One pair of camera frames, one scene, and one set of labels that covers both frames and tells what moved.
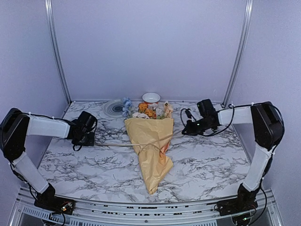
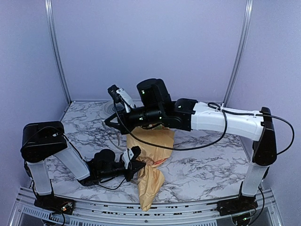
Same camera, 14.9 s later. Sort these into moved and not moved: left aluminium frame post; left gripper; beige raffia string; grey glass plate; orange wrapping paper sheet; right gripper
Moved: beige raffia string; orange wrapping paper sheet; left gripper; right gripper
Not moved: left aluminium frame post; grey glass plate
